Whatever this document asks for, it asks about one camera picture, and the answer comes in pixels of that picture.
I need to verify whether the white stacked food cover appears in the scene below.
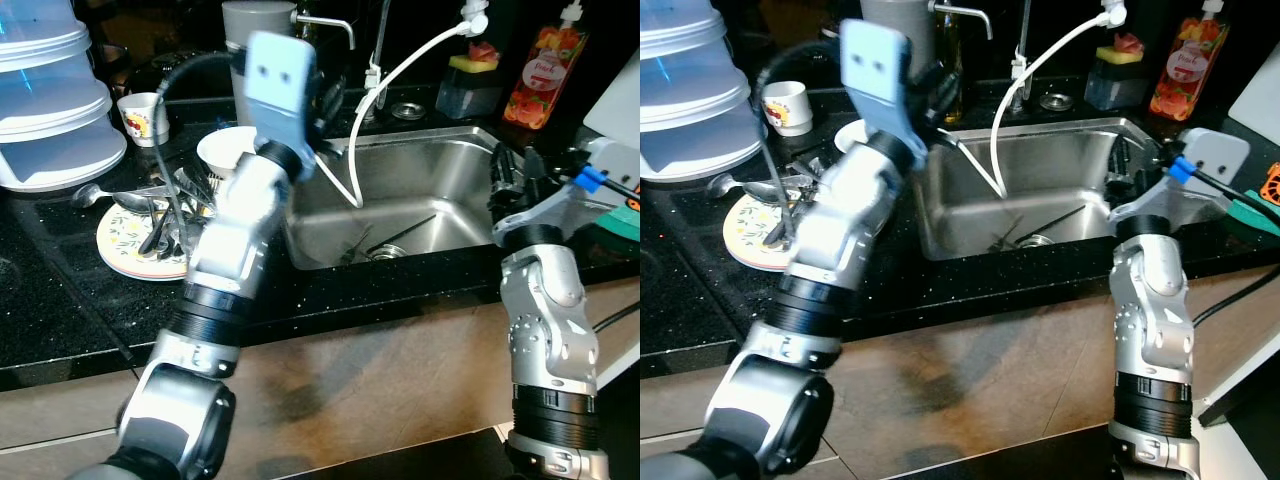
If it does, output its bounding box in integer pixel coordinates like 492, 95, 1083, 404
640, 0, 769, 191
0, 0, 129, 193

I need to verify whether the steel fork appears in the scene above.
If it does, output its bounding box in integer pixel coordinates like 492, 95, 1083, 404
172, 165, 213, 216

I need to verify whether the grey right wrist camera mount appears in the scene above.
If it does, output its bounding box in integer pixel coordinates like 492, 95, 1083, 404
1107, 127, 1253, 241
492, 135, 641, 251

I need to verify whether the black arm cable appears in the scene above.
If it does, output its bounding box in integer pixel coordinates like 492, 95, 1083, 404
560, 160, 641, 201
752, 40, 851, 251
1165, 150, 1280, 226
150, 50, 249, 256

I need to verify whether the small curved chrome tap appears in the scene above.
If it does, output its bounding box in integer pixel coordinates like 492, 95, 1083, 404
292, 10, 357, 51
930, 0, 1003, 41

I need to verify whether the white printed paper cup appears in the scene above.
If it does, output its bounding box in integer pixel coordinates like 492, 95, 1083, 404
760, 80, 813, 138
117, 92, 171, 148

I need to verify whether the white flexible hose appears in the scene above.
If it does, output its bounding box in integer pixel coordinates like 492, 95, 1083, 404
940, 0, 1129, 199
318, 0, 491, 209

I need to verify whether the stainless steel sink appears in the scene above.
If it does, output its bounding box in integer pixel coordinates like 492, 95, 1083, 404
915, 118, 1136, 263
285, 125, 516, 271

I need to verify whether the light grey board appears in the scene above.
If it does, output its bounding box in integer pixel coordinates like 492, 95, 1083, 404
582, 50, 641, 141
1228, 65, 1280, 141

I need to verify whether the teal green cloth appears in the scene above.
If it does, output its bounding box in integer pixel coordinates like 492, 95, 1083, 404
595, 203, 641, 243
1228, 195, 1280, 239

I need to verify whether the tall chrome faucet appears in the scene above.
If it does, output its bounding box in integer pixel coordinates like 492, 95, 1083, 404
366, 0, 396, 116
1008, 0, 1036, 106

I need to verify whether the grey canister with red logo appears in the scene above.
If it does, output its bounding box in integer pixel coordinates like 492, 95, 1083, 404
222, 0, 301, 101
860, 0, 941, 71

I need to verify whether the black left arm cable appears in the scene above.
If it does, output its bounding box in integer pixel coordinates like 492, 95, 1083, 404
150, 50, 249, 256
752, 40, 851, 251

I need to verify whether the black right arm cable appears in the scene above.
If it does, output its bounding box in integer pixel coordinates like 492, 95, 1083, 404
560, 160, 641, 201
1165, 150, 1280, 226

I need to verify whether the dark sponge holder box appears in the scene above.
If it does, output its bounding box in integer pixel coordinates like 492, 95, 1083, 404
1083, 62, 1149, 111
435, 70, 503, 121

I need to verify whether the white bowl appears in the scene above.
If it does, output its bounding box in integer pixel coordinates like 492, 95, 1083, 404
197, 126, 259, 181
833, 118, 871, 156

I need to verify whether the thin black hanging cable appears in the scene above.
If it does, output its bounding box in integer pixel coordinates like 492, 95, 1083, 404
590, 298, 641, 333
1193, 288, 1280, 329

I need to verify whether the yellow and pink sponge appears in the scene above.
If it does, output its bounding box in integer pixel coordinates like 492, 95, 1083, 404
448, 40, 501, 76
1095, 32, 1146, 66

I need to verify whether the floral yellow rimmed plate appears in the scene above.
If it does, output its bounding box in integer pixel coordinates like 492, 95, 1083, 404
97, 195, 216, 281
722, 190, 811, 273

